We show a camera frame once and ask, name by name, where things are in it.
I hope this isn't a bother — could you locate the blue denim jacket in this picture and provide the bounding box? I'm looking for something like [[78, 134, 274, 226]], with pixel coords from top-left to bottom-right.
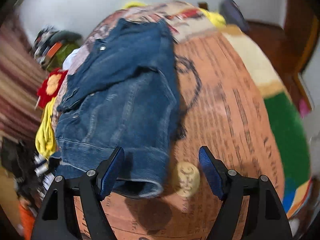
[[54, 19, 180, 199]]

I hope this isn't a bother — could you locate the yellow cloth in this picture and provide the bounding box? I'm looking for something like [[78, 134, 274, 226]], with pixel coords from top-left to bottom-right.
[[35, 97, 56, 159]]

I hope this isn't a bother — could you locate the colourful fleece blanket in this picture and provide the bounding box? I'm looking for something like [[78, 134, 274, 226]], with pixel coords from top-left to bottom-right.
[[220, 24, 311, 218]]

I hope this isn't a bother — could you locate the newspaper print bed cover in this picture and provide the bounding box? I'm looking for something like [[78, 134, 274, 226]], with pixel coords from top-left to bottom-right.
[[52, 1, 285, 239]]

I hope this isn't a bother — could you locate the red plush toy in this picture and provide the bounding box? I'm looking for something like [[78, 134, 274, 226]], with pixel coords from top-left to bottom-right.
[[37, 68, 68, 108]]

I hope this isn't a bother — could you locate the striped red curtain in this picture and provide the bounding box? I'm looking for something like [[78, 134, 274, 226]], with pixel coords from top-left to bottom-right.
[[1, 15, 47, 144]]

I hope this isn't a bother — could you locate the pile of clutter boxes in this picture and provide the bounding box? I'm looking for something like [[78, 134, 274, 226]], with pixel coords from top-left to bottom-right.
[[31, 25, 82, 72]]

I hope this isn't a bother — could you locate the dark blue backpack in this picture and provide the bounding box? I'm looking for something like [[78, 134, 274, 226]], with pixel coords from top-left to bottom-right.
[[219, 0, 249, 32]]

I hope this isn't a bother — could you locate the yellow pillow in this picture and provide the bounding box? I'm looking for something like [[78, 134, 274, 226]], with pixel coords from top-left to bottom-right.
[[122, 1, 227, 28]]

